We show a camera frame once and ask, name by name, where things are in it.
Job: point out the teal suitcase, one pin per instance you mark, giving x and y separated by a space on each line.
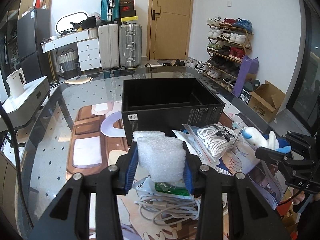
110 12

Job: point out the silver suitcase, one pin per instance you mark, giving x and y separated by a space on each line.
130 45

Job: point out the green and white packet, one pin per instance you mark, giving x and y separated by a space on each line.
148 188

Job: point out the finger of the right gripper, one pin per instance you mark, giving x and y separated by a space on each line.
298 137
278 157

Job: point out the wooden shoe rack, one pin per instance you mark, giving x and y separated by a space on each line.
229 42

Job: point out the stack of shoe boxes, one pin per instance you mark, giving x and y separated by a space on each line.
128 12

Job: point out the purple paper bag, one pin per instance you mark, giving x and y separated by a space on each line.
248 69

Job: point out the bagged white adidas laces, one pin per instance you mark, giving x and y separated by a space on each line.
213 141

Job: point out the black refrigerator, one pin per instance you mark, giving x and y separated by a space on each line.
32 29

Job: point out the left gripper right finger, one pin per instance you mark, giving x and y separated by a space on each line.
191 175

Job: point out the black cardboard box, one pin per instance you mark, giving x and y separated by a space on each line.
167 104

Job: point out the white and blue plush toy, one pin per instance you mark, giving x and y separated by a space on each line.
256 139

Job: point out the white dresser desk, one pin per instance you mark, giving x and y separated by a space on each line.
85 43

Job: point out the white suitcase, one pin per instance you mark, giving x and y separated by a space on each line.
109 46

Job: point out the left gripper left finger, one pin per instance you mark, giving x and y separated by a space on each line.
127 166

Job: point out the wooden door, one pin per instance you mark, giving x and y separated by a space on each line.
169 25

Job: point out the woven laundry basket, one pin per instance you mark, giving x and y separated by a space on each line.
69 63

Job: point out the oval vanity mirror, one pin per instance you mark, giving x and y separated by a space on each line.
66 23

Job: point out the brown cardboard box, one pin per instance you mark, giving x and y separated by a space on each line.
266 101

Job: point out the person's right hand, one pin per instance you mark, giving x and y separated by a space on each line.
301 202

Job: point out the white side table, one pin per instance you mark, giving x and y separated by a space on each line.
23 109

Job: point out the white foam packing piece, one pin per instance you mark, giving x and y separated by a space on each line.
163 157

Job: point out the white electric kettle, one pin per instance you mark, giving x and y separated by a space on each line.
16 82

